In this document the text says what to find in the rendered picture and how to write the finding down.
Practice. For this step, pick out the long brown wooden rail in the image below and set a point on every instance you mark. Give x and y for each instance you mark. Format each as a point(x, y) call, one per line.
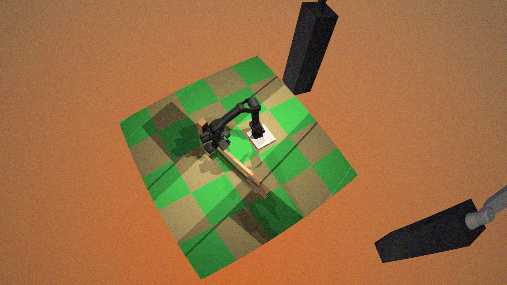
point(240, 166)

